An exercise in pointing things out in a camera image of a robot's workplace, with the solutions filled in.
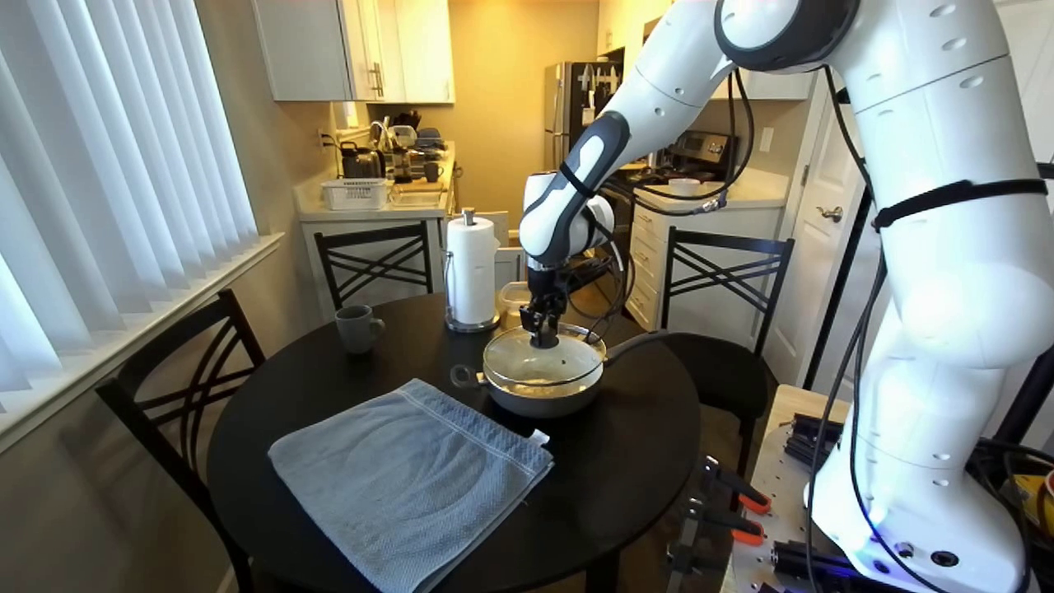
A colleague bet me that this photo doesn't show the stainless steel refrigerator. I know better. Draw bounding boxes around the stainless steel refrigerator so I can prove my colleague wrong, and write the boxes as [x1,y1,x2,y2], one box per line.
[539,60,626,145]

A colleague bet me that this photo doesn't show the white kitchen counter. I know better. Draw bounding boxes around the white kitchen counter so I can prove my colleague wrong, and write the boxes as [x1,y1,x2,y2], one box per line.
[289,168,454,324]

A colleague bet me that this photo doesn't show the black coffee maker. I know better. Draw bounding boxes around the black coffee maker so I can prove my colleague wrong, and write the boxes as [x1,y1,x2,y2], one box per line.
[337,134,388,186]

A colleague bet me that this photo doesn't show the black orange spring clamp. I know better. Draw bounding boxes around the black orange spring clamp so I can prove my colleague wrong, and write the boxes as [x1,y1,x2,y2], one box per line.
[685,497,769,553]
[699,453,774,520]

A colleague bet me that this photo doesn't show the dark grey mug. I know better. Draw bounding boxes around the dark grey mug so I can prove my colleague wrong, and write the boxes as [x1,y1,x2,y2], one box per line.
[332,301,388,359]

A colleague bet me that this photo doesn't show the white paper towel roll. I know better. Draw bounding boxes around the white paper towel roll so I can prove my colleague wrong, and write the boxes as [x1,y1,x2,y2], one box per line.
[445,214,500,329]

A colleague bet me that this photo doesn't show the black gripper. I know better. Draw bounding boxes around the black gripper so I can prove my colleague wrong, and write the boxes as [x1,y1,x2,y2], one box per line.
[516,256,578,339]

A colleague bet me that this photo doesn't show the white vertical window blinds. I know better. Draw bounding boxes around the white vertical window blinds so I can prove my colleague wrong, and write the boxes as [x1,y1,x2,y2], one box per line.
[0,0,264,395]

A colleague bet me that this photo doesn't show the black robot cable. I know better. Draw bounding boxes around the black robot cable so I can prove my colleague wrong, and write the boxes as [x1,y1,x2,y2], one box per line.
[800,63,925,593]

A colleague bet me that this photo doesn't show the white robot base platform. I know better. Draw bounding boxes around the white robot base platform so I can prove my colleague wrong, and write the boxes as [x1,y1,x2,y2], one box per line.
[718,384,884,593]

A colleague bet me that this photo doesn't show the round glass pot lid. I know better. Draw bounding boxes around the round glass pot lid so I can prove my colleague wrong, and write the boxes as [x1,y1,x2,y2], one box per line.
[480,328,609,392]

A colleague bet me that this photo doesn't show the blue grey folded towel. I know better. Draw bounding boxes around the blue grey folded towel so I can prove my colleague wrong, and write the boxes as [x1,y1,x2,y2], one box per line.
[264,375,559,593]

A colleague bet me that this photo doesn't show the white counter cabinet with drawers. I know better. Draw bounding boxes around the white counter cabinet with drawers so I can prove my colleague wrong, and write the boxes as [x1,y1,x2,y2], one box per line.
[622,163,794,339]

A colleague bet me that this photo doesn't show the cream frying pan black handle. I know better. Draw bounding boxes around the cream frying pan black handle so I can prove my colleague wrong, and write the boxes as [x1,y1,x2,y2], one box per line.
[449,328,669,425]

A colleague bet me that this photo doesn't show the white plastic tub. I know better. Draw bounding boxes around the white plastic tub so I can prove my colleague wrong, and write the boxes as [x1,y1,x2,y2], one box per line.
[321,176,394,214]

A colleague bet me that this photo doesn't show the white kitchen wall cabinet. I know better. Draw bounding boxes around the white kitchen wall cabinet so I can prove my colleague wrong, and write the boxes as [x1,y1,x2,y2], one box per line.
[249,0,462,108]

